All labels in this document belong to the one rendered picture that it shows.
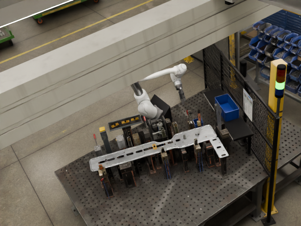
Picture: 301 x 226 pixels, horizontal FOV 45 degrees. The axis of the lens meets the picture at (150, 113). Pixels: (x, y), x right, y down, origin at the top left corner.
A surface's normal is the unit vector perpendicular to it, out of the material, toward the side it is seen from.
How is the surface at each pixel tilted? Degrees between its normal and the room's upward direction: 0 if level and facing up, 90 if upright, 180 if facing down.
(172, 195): 0
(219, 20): 90
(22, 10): 90
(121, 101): 0
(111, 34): 0
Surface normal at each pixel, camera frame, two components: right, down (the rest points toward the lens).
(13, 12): 0.54, 0.46
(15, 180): -0.15, -0.77
